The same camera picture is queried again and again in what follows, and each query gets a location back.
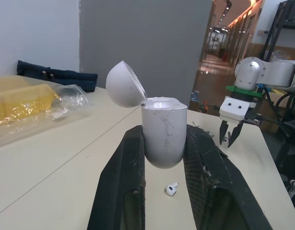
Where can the white earbud case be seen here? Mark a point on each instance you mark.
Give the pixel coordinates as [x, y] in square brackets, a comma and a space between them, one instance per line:
[159, 119]

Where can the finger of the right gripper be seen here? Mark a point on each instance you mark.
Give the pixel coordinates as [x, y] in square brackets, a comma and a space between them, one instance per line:
[234, 135]
[223, 131]

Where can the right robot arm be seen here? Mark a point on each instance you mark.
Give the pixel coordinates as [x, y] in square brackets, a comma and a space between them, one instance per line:
[264, 74]

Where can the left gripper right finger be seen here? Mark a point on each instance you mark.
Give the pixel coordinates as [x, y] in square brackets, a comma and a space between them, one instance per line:
[209, 182]

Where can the yellow pack in clear wrap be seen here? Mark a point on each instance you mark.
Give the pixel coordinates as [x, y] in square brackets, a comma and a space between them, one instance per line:
[25, 98]

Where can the dark blue fabric pouch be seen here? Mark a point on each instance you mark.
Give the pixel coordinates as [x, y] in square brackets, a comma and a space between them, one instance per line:
[61, 76]

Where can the white earbud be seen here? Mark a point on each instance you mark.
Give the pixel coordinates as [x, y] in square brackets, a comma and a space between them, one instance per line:
[225, 139]
[171, 189]

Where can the black metal shelf rack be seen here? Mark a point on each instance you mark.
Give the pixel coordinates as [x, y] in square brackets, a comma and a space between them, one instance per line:
[281, 26]

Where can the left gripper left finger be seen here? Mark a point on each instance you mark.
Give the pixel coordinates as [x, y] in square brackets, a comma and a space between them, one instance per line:
[121, 182]

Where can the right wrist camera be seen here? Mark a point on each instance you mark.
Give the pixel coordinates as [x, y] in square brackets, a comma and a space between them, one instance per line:
[234, 109]

